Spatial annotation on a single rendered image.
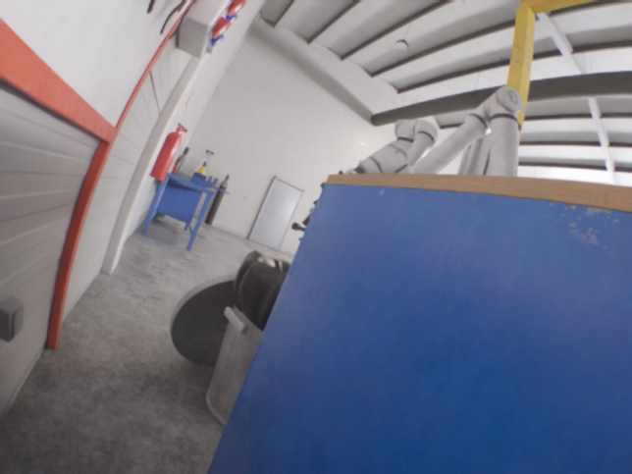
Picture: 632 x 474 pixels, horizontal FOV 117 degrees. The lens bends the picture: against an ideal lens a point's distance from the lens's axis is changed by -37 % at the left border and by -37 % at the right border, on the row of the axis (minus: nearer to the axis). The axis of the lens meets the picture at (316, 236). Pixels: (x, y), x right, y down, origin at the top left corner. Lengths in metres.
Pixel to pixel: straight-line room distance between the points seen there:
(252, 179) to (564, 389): 9.70
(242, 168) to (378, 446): 9.52
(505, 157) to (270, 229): 9.18
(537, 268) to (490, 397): 0.13
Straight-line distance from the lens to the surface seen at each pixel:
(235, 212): 9.72
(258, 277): 1.01
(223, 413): 1.27
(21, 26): 0.49
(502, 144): 1.24
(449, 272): 0.36
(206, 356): 1.60
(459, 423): 0.33
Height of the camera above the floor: 0.80
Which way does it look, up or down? 1 degrees up
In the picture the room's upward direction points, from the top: 23 degrees clockwise
